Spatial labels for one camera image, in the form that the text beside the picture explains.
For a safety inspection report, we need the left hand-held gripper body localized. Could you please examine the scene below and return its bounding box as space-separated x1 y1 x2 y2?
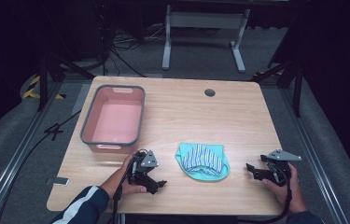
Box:
128 148 160 189

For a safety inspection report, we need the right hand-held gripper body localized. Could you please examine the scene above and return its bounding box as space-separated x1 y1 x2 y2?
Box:
259 148 303 188

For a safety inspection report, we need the teal striped cloth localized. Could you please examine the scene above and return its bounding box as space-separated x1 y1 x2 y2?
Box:
175 142 231 182

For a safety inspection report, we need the pink basin with grey rim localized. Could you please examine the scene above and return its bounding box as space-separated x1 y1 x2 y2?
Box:
79 84 147 155

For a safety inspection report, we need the person's right hand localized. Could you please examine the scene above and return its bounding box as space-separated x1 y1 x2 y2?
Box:
260 162 308 216

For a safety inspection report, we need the person's left hand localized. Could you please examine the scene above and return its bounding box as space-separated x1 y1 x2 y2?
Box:
100 154 147 199

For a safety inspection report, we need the black metal stand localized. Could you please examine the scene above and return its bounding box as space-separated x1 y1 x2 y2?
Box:
252 58 305 119
35 50 96 112

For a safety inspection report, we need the yellow black hazard tape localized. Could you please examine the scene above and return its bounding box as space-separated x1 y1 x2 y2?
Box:
21 75 67 101

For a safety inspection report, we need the aluminium floor rail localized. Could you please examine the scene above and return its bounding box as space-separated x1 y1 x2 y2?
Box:
0 79 65 224
278 86 350 224

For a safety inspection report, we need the left hand-held gripper black cable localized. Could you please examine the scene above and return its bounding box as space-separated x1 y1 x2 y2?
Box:
108 161 134 224

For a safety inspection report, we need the hand-held gripper black cable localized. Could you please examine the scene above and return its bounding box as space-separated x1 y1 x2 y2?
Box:
237 169 294 224
108 161 134 224

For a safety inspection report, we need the right hand-held gripper black cable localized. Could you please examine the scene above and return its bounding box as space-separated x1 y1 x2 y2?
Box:
237 169 294 224

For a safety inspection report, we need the long black floor cable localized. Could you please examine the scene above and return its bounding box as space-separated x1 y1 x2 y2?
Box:
0 109 82 224

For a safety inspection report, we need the bundle of black floor cables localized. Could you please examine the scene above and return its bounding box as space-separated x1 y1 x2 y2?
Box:
96 3 166 78

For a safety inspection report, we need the grey metal desk frame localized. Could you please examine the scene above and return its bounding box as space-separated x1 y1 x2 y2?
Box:
161 4 252 75

